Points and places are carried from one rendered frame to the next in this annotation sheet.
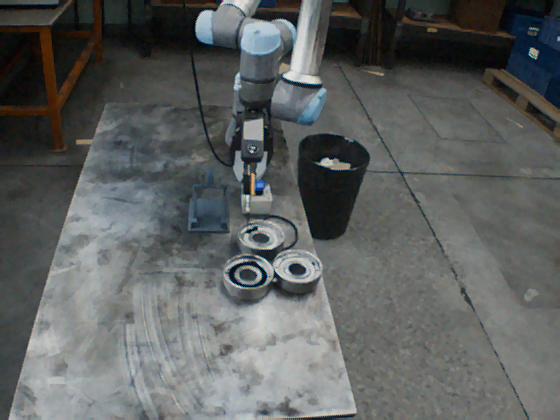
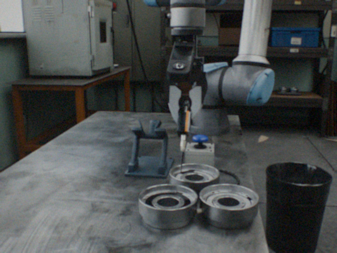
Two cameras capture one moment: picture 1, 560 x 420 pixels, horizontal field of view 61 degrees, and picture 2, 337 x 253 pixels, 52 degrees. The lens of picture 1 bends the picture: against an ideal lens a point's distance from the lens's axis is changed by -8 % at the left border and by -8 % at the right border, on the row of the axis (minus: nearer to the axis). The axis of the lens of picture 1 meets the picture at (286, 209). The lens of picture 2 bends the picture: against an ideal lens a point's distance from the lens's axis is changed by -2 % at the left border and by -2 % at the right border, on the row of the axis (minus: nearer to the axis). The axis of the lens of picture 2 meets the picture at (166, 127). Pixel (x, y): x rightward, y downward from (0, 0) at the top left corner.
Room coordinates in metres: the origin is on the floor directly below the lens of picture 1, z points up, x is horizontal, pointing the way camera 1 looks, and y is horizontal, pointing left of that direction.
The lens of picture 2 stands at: (0.24, -0.14, 1.12)
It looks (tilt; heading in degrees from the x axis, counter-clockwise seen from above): 15 degrees down; 21
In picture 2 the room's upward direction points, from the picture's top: straight up
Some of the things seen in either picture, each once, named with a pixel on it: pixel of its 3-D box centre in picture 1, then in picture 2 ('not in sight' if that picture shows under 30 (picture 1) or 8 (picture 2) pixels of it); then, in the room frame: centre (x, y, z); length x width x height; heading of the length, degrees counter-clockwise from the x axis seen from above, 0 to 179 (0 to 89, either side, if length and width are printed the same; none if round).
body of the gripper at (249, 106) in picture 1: (252, 119); (187, 56); (1.01, 0.10, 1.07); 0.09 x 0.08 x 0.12; 11
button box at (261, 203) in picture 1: (256, 197); (200, 154); (1.07, 0.08, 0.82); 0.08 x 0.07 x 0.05; 12
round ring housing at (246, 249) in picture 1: (260, 240); (194, 180); (0.91, 0.05, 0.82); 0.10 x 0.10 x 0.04
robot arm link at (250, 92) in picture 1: (255, 87); (186, 19); (1.01, 0.10, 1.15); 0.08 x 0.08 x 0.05
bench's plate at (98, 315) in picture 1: (187, 210); (133, 165); (1.02, 0.25, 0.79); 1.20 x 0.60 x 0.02; 12
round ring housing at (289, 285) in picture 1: (296, 272); (228, 206); (0.82, -0.04, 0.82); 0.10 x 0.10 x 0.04
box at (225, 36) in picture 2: not in sight; (234, 29); (4.48, 0.62, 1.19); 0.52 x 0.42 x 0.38; 102
